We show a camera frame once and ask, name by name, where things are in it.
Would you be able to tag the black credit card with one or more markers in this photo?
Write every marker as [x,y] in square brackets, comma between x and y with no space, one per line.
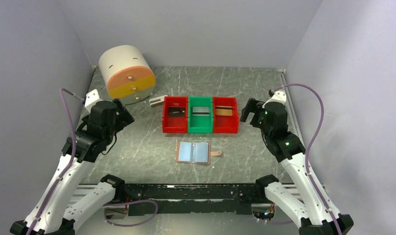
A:
[176,111]

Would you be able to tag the round white drawer cabinet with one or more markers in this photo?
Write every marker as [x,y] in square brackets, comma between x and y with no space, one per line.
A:
[126,74]

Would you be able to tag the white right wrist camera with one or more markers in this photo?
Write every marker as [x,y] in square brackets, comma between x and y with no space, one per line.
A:
[278,96]

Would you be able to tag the green plastic bin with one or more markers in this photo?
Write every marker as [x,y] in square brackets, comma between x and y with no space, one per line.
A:
[200,124]

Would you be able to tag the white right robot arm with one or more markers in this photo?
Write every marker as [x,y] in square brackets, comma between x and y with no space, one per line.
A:
[314,213]

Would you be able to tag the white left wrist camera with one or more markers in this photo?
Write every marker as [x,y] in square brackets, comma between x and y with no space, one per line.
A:
[91,99]

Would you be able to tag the small white grey block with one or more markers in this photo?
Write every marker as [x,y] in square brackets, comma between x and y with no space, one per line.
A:
[157,101]

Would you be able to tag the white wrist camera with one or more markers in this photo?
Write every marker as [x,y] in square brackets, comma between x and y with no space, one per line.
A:
[91,99]
[278,96]

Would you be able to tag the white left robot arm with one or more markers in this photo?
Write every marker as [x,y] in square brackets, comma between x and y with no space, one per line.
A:
[52,215]

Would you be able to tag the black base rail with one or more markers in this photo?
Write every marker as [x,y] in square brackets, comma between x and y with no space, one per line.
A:
[239,198]

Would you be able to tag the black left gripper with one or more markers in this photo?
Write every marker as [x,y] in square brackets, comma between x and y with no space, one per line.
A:
[123,118]

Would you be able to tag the red bin with gold card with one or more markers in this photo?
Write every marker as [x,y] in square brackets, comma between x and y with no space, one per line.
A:
[225,125]

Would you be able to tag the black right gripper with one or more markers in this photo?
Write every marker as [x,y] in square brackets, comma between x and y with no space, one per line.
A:
[252,106]

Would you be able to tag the red bin with black card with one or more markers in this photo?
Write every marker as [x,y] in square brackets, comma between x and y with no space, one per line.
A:
[175,124]

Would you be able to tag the silver credit card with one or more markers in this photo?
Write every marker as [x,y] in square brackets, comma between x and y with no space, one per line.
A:
[200,111]

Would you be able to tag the tan leather card holder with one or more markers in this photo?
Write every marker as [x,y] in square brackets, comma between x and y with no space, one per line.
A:
[195,152]

